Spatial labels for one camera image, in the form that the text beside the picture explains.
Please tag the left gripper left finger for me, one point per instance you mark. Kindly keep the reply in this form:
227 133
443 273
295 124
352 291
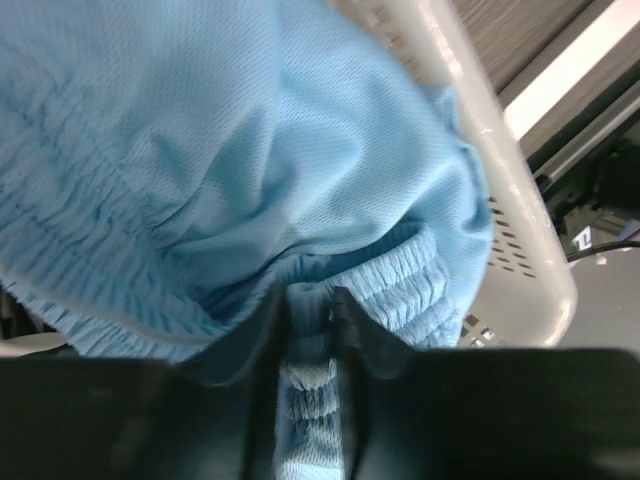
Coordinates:
210 417

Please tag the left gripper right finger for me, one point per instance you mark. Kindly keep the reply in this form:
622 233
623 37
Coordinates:
481 413

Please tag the light blue shorts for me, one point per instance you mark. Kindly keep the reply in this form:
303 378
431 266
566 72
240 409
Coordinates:
165 163

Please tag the white plastic basket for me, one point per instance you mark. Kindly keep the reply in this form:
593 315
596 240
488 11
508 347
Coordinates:
528 297

